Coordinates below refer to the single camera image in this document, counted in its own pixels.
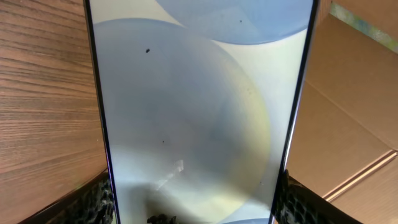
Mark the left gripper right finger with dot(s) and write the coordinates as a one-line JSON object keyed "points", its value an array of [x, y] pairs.
{"points": [[295, 204]]}

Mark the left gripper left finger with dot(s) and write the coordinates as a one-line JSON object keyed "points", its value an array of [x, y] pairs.
{"points": [[91, 203]]}

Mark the blue Galaxy smartphone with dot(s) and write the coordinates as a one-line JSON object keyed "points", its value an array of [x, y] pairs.
{"points": [[198, 101]]}

